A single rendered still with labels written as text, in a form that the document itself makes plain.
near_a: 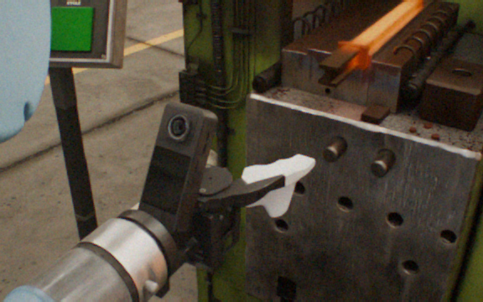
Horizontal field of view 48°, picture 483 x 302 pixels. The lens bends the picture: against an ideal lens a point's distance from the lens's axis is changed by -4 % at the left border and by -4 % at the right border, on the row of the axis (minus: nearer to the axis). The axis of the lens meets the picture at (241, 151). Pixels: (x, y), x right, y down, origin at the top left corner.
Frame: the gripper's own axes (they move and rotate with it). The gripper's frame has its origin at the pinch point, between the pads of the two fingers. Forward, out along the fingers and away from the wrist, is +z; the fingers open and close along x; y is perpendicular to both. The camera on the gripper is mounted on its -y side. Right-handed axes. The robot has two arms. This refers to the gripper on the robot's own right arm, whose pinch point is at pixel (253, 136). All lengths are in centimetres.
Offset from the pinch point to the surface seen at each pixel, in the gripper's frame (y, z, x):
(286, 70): 5.3, 30.7, -11.5
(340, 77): 1.0, 22.7, 1.0
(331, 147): 11.5, 21.2, 1.2
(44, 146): 99, 97, -169
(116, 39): 1.3, 19.7, -38.5
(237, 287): 75, 45, -30
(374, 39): -1.0, 35.6, 1.4
